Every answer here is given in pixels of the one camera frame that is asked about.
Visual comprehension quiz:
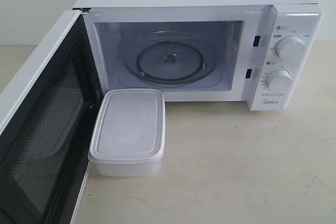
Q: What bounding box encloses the translucent plastic food container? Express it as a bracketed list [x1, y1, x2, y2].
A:
[88, 88, 165, 177]

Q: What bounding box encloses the white microwave door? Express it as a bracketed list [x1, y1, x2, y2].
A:
[1, 10, 103, 223]

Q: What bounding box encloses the glass microwave turntable plate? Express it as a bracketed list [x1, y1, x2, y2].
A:
[123, 31, 218, 86]

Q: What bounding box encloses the white microwave oven body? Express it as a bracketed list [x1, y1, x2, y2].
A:
[74, 0, 323, 111]

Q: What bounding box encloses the lower white timer knob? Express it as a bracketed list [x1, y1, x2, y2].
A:
[266, 70, 292, 90]

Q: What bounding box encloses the upper white control knob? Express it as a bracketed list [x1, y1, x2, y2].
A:
[275, 36, 305, 60]

